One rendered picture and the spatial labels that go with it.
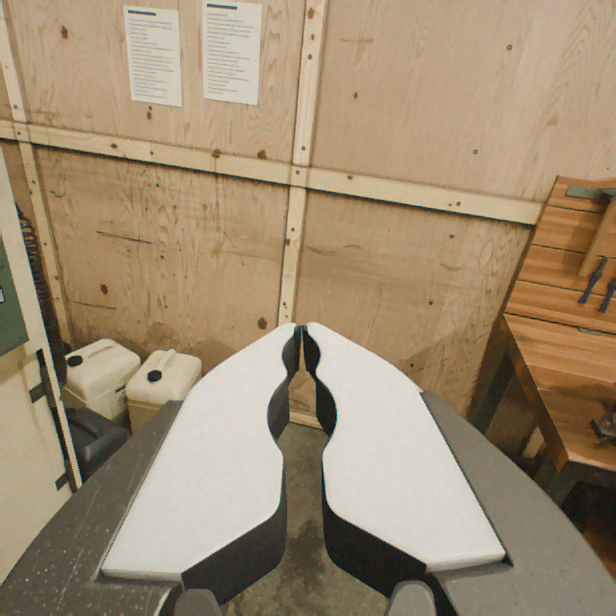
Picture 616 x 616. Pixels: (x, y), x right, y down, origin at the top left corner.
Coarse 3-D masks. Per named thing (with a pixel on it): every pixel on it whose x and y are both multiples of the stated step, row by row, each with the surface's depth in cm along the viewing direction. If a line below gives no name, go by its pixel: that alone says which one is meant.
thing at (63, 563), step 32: (160, 416) 9; (128, 448) 8; (96, 480) 7; (128, 480) 7; (64, 512) 7; (96, 512) 7; (128, 512) 7; (32, 544) 6; (64, 544) 6; (96, 544) 6; (32, 576) 6; (64, 576) 6; (96, 576) 6; (0, 608) 6; (32, 608) 6; (64, 608) 6; (96, 608) 6; (128, 608) 6; (160, 608) 6
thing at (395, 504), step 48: (336, 336) 12; (336, 384) 10; (384, 384) 10; (336, 432) 8; (384, 432) 8; (432, 432) 8; (336, 480) 7; (384, 480) 7; (432, 480) 7; (336, 528) 7; (384, 528) 6; (432, 528) 6; (480, 528) 6; (384, 576) 7
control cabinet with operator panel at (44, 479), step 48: (0, 144) 69; (0, 192) 70; (0, 240) 69; (0, 288) 71; (0, 336) 72; (0, 384) 81; (48, 384) 91; (0, 432) 83; (48, 432) 96; (0, 480) 86; (48, 480) 100; (0, 528) 89; (0, 576) 92
